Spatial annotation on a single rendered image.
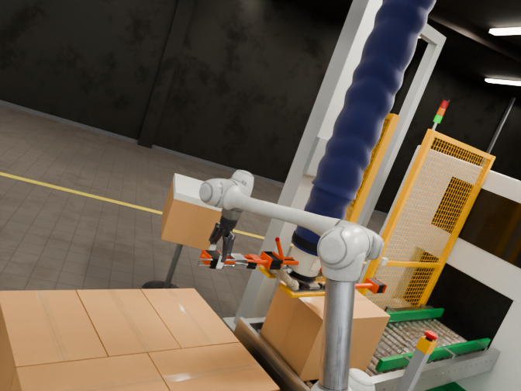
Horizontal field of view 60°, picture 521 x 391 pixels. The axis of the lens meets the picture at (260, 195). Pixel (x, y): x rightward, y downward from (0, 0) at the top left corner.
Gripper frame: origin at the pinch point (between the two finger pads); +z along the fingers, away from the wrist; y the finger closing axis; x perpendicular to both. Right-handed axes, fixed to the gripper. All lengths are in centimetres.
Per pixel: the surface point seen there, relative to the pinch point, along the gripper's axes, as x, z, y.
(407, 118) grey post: -347, -103, 178
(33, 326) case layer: 53, 65, 48
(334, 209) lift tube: -55, -33, -8
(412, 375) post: -117, 41, -51
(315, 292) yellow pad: -60, 11, -12
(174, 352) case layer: -9, 65, 19
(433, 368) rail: -184, 60, -34
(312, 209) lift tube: -49, -29, 1
